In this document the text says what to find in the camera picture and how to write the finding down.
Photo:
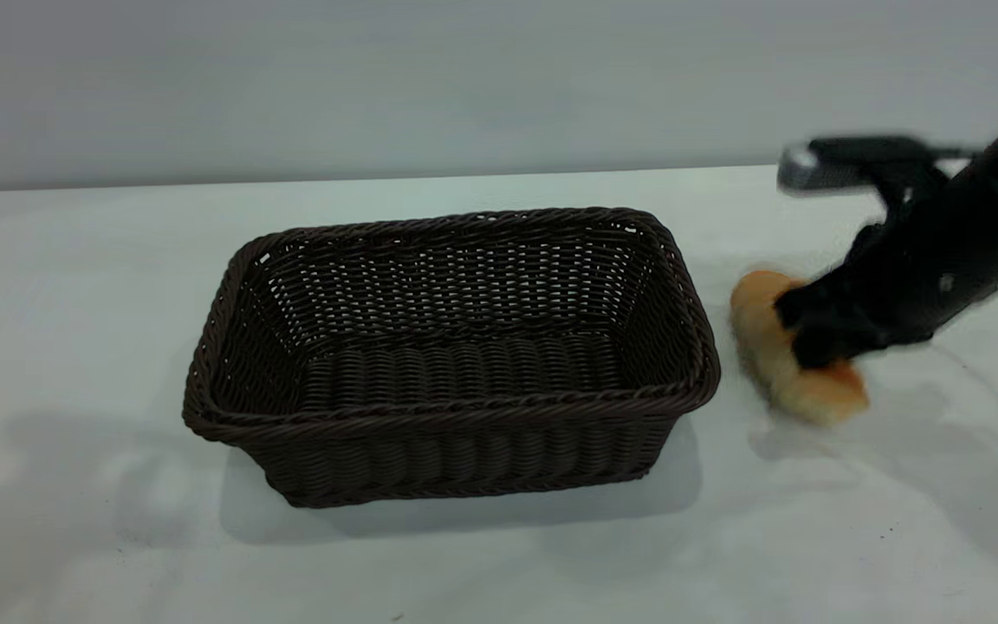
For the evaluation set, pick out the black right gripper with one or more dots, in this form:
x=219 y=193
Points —
x=949 y=251

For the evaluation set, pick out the striped orange bread roll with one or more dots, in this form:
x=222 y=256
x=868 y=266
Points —
x=798 y=381

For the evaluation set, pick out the dark brown wicker basket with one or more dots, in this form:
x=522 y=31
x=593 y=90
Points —
x=451 y=364

